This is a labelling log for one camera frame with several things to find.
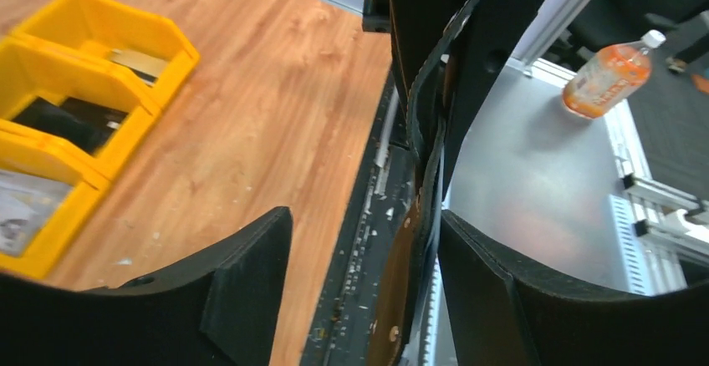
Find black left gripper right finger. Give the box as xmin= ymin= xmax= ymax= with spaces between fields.
xmin=438 ymin=211 xmax=708 ymax=365

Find orange drink bottle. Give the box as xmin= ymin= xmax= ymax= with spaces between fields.
xmin=561 ymin=29 xmax=666 ymax=119

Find yellow plastic bin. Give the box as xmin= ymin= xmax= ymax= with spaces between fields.
xmin=1 ymin=0 xmax=200 ymax=278

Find cards in yellow bin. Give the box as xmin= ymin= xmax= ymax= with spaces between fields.
xmin=1 ymin=40 xmax=156 ymax=262

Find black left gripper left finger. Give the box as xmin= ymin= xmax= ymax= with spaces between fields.
xmin=1 ymin=206 xmax=293 ymax=365

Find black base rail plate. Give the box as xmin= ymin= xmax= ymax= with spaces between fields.
xmin=300 ymin=77 xmax=413 ymax=365

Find black office chair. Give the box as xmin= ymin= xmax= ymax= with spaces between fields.
xmin=543 ymin=0 xmax=708 ymax=70

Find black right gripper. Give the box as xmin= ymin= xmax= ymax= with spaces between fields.
xmin=362 ymin=0 xmax=544 ymax=194

